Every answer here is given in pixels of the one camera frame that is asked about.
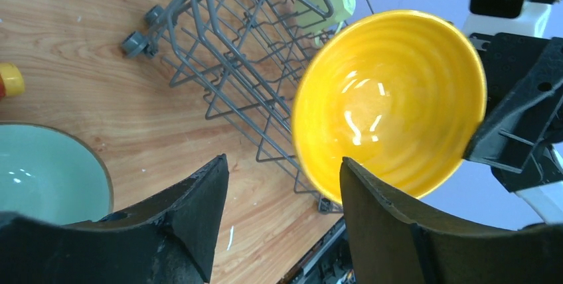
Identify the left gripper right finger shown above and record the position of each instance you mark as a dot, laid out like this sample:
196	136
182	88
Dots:
395	238

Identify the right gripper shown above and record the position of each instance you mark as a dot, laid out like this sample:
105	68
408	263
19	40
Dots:
524	80

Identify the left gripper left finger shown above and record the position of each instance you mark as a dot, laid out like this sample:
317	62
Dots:
169	237

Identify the yellow bowl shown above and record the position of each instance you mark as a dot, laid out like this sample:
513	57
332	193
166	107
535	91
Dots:
400	92

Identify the pale green bowl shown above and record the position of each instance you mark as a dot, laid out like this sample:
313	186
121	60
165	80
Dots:
50	175

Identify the grey wire dish rack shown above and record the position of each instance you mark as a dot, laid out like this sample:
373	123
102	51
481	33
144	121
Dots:
248	56

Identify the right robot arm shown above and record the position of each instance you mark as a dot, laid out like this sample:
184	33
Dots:
546	200

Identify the red green toy bricks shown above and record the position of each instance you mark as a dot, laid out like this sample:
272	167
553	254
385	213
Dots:
12	82

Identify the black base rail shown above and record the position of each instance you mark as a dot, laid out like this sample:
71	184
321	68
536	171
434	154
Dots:
328	261

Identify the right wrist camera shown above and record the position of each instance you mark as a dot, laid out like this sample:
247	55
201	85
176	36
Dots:
510	0

